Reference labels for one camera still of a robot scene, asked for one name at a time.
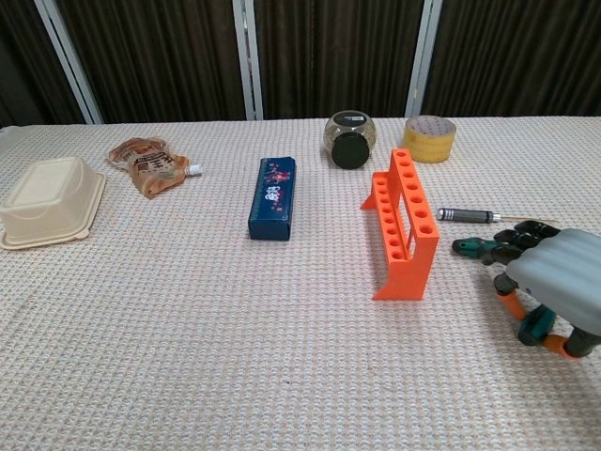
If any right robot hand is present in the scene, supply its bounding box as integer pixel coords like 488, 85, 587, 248
481, 220, 601, 361

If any long green-black screwdriver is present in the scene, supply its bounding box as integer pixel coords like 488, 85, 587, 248
452, 237, 507, 262

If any black metal precision screwdriver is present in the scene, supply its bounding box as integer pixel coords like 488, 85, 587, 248
437, 207, 560, 225

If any orange screwdriver rack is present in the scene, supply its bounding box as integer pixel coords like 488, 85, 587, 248
360, 148, 440, 302

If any yellow tape roll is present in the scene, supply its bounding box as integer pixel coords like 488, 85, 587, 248
402, 115, 458, 164

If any glass jar with black lid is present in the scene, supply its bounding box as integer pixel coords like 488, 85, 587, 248
322, 110, 378, 170

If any blue rectangular box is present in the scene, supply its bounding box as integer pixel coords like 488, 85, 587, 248
248, 157, 298, 241

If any beige woven tablecloth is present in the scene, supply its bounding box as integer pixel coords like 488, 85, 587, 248
0, 115, 601, 451

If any brown spouted sauce pouch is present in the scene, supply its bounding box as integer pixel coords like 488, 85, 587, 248
108, 136, 205, 201

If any beige plastic lunch box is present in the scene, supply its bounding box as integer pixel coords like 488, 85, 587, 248
0, 156, 107, 251

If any silver partition post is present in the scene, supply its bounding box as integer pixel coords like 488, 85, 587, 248
404, 0, 445, 118
233, 0, 264, 122
35, 0, 104, 125

